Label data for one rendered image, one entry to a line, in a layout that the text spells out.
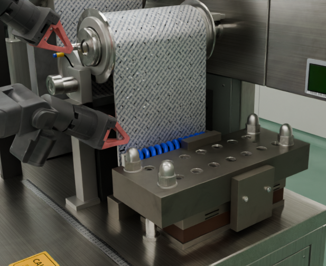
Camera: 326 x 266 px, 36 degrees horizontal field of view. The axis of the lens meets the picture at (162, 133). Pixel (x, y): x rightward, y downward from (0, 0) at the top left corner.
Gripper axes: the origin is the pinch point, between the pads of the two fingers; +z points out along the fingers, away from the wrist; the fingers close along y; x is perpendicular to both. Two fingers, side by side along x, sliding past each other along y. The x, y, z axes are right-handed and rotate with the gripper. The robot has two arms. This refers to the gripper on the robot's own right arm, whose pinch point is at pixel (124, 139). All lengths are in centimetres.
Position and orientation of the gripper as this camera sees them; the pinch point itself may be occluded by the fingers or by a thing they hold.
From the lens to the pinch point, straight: 101.9
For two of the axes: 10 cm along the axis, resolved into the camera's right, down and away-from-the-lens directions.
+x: 3.8, -9.2, -0.1
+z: 7.0, 2.8, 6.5
